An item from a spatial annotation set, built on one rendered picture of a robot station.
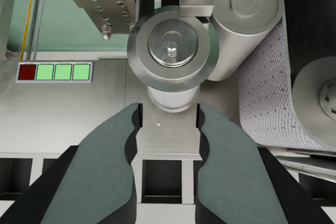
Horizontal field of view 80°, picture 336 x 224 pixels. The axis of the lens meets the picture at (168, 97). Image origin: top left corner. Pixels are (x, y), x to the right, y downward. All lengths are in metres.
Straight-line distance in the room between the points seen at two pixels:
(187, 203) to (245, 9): 0.52
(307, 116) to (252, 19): 0.17
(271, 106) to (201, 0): 0.22
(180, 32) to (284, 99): 0.19
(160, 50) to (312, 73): 0.23
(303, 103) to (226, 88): 0.34
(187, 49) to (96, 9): 0.41
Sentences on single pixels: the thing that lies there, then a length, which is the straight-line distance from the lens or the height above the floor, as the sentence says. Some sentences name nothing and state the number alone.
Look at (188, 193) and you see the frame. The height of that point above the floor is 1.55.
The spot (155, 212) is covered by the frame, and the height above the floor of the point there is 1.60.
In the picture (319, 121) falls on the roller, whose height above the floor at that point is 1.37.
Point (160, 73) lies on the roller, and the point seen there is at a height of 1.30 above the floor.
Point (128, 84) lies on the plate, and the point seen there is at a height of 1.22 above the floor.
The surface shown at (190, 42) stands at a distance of 0.31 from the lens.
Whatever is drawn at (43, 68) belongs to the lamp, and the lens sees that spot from 0.78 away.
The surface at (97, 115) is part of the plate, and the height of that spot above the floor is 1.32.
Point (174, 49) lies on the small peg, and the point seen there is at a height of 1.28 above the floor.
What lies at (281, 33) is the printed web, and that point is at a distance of 0.39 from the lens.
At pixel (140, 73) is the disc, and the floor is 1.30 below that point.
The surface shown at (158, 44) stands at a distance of 0.31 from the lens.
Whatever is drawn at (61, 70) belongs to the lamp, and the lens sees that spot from 0.75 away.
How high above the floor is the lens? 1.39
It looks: 11 degrees down
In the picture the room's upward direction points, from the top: 179 degrees counter-clockwise
